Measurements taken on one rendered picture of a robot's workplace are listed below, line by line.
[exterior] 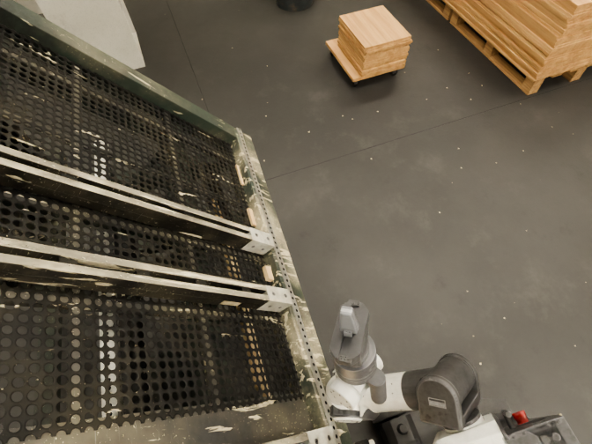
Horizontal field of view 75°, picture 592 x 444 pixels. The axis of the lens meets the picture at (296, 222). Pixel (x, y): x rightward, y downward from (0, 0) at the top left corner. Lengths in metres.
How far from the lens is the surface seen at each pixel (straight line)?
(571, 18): 3.66
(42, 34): 1.65
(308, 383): 1.41
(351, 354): 0.72
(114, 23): 4.02
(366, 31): 3.63
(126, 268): 1.07
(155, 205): 1.24
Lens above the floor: 2.29
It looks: 58 degrees down
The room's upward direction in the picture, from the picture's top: 3 degrees counter-clockwise
